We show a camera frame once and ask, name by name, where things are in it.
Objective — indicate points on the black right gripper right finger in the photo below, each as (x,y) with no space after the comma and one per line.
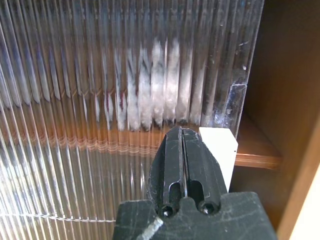
(202,170)

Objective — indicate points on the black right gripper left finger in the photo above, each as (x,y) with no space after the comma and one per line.
(167,170)

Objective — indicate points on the white plush bear toy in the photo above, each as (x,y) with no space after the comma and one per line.
(157,82)

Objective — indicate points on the ribbed glass sliding door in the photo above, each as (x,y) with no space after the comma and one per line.
(75,75)

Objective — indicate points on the wooden shelf board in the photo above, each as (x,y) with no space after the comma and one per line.
(255,160)

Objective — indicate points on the wooden cabinet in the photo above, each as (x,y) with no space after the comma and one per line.
(287,75)

